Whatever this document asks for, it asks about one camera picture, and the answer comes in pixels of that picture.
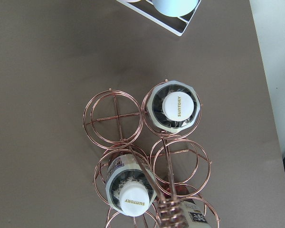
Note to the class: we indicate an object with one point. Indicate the copper wire bottle basket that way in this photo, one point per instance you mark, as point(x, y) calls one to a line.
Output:
point(114, 121)

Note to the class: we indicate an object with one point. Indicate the tea bottle white cap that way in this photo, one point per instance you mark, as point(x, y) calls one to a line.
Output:
point(127, 188)
point(173, 106)

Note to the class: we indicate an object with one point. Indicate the white cup rack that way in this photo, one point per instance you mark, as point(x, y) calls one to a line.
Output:
point(176, 25)

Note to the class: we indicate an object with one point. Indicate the white plastic cup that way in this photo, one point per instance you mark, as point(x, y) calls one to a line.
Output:
point(175, 8)

